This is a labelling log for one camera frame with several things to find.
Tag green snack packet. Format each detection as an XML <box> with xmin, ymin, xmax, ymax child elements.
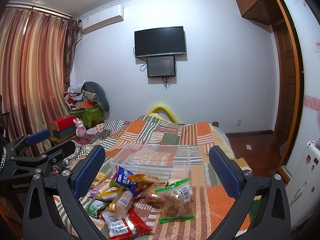
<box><xmin>86</xmin><ymin>199</ymin><xmax>108</xmax><ymax>218</ymax></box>

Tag round cracker tube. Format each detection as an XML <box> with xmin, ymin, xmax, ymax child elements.
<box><xmin>109</xmin><ymin>190</ymin><xmax>134</xmax><ymax>215</ymax></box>

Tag blue snack bag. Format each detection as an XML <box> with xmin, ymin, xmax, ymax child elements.
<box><xmin>113</xmin><ymin>165</ymin><xmax>145</xmax><ymax>197</ymax></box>

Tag red snack packet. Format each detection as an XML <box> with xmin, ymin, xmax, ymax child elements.
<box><xmin>101</xmin><ymin>208</ymin><xmax>152</xmax><ymax>239</ymax></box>

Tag clear bag round biscuits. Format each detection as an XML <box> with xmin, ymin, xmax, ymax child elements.
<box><xmin>155</xmin><ymin>178</ymin><xmax>195</xmax><ymax>224</ymax></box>

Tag clear biscuit stick pack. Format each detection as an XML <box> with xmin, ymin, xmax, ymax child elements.
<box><xmin>128</xmin><ymin>173</ymin><xmax>167</xmax><ymax>185</ymax></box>

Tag red gift box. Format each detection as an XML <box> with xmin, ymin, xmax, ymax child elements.
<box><xmin>50</xmin><ymin>115</ymin><xmax>75</xmax><ymax>131</ymax></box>

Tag caramel popcorn pack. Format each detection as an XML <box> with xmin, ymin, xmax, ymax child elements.
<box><xmin>91</xmin><ymin>172</ymin><xmax>110</xmax><ymax>189</ymax></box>

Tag dark blue box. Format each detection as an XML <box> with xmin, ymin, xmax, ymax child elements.
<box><xmin>53</xmin><ymin>126</ymin><xmax>76</xmax><ymax>139</ymax></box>

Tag yellow snack packet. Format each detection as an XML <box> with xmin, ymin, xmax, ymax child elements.
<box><xmin>98</xmin><ymin>187</ymin><xmax>123</xmax><ymax>202</ymax></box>

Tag pink plush toy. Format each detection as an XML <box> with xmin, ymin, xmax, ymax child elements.
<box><xmin>73</xmin><ymin>118</ymin><xmax>86</xmax><ymax>138</ymax></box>

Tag patchwork striped bed quilt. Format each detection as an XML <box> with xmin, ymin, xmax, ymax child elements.
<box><xmin>42</xmin><ymin>114</ymin><xmax>263</xmax><ymax>240</ymax></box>

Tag green patterned bag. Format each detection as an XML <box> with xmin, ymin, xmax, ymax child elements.
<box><xmin>69</xmin><ymin>105</ymin><xmax>104</xmax><ymax>129</ymax></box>

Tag grey plush pillow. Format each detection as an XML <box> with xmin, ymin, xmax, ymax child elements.
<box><xmin>82</xmin><ymin>81</ymin><xmax>110</xmax><ymax>112</ymax></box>

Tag orange fried snack bag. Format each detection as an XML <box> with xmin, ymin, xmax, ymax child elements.
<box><xmin>137</xmin><ymin>183</ymin><xmax>166</xmax><ymax>203</ymax></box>

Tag striped orange curtain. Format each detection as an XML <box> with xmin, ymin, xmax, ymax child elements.
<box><xmin>1</xmin><ymin>7</ymin><xmax>75</xmax><ymax>140</ymax></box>

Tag clear plastic storage box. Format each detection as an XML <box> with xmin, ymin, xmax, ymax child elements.
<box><xmin>110</xmin><ymin>144</ymin><xmax>191</xmax><ymax>181</ymax></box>

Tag white air conditioner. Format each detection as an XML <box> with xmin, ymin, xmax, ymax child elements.
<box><xmin>81</xmin><ymin>4</ymin><xmax>124</xmax><ymax>34</ymax></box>

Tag wooden door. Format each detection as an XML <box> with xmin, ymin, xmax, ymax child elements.
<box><xmin>272</xmin><ymin>0</ymin><xmax>304</xmax><ymax>166</ymax></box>

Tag wooden overhead cabinet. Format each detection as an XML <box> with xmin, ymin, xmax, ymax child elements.
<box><xmin>236</xmin><ymin>0</ymin><xmax>284</xmax><ymax>25</ymax></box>

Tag small wall monitor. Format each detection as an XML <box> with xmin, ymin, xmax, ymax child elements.
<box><xmin>147</xmin><ymin>56</ymin><xmax>176</xmax><ymax>78</ymax></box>

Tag large wall television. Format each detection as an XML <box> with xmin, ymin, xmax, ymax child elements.
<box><xmin>135</xmin><ymin>26</ymin><xmax>187</xmax><ymax>58</ymax></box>

